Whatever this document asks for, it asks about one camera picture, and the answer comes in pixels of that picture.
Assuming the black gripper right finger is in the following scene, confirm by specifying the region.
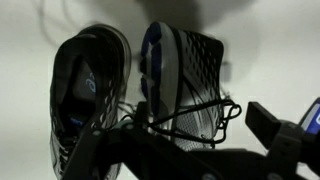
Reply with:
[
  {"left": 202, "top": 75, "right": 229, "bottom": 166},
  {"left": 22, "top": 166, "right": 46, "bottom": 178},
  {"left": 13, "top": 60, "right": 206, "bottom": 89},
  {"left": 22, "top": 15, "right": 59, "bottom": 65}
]
[{"left": 245, "top": 101, "right": 320, "bottom": 180}]

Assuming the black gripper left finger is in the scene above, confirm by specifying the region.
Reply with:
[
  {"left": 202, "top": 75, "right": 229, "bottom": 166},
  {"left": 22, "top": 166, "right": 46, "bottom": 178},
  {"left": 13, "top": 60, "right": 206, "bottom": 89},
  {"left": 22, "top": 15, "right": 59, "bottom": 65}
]
[{"left": 61, "top": 101, "right": 193, "bottom": 180}]

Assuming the grey black running shoe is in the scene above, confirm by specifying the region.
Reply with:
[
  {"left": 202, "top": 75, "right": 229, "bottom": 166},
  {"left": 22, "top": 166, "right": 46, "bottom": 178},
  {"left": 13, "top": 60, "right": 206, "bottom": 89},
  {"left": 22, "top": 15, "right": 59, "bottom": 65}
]
[
  {"left": 49, "top": 23, "right": 133, "bottom": 180},
  {"left": 139, "top": 21, "right": 243, "bottom": 151}
]

